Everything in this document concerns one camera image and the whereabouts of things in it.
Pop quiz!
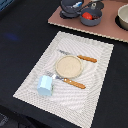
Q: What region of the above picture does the large grey pot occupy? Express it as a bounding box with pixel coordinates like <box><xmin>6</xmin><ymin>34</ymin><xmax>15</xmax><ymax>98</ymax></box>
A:
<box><xmin>60</xmin><ymin>0</ymin><xmax>83</xmax><ymax>18</ymax></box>

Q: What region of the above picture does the red tomato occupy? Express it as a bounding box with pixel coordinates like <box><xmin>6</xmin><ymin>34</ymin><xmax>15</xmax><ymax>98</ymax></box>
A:
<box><xmin>82</xmin><ymin>12</ymin><xmax>93</xmax><ymax>20</ymax></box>

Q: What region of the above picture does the round wooden plate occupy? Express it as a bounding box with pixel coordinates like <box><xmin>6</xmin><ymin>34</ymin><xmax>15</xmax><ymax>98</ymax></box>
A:
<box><xmin>55</xmin><ymin>55</ymin><xmax>83</xmax><ymax>78</ymax></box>

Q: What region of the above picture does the beige woven placemat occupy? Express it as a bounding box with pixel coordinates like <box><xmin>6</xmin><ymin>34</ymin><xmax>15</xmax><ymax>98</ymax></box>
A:
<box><xmin>14</xmin><ymin>31</ymin><xmax>114</xmax><ymax>128</ymax></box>

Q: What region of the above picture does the pink toy stove top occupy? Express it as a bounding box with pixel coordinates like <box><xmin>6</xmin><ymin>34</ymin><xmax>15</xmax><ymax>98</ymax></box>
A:
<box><xmin>48</xmin><ymin>0</ymin><xmax>128</xmax><ymax>42</ymax></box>

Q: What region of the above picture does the beige bowl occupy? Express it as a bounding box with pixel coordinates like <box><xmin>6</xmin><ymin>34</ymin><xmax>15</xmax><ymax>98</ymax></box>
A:
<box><xmin>118</xmin><ymin>4</ymin><xmax>128</xmax><ymax>30</ymax></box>

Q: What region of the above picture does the wooden handled fork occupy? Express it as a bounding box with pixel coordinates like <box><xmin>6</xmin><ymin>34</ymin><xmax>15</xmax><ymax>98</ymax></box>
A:
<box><xmin>46</xmin><ymin>71</ymin><xmax>86</xmax><ymax>89</ymax></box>

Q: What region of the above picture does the wooden handled knife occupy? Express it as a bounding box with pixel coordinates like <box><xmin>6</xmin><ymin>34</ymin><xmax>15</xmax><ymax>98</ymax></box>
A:
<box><xmin>58</xmin><ymin>49</ymin><xmax>97</xmax><ymax>63</ymax></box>

